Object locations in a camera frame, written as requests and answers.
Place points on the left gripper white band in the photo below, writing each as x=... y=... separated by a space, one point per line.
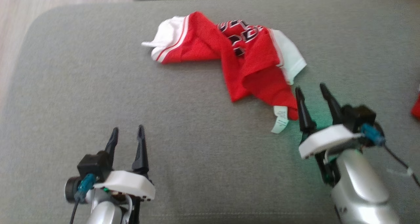
x=128 y=184

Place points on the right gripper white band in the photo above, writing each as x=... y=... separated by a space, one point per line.
x=328 y=138

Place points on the red jersey with white sleeves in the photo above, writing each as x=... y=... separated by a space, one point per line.
x=249 y=63

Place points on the red shorts with white waistband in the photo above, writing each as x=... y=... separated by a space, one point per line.
x=416 y=109

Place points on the grey sofa seat cushion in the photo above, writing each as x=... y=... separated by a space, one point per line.
x=164 y=102

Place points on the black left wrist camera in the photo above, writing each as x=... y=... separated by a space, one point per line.
x=94 y=166

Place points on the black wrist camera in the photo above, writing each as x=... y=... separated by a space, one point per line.
x=94 y=166
x=359 y=117

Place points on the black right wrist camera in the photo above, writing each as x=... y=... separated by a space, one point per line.
x=359 y=117

